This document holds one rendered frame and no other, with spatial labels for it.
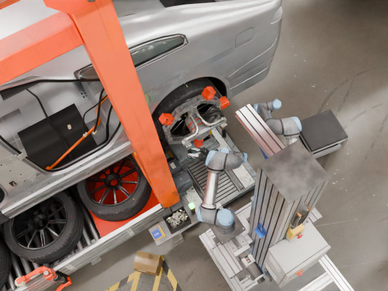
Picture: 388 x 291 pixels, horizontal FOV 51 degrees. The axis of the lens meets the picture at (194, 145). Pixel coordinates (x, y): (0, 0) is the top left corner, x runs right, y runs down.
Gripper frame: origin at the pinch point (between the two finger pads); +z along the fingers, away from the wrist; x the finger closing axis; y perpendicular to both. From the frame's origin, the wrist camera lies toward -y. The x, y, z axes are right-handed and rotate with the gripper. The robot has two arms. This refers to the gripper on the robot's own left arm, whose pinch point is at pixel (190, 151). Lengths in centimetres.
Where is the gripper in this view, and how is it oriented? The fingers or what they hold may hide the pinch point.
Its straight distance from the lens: 339.4
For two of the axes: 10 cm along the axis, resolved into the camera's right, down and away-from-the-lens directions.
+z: -9.7, -1.8, 1.8
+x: 2.4, -8.7, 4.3
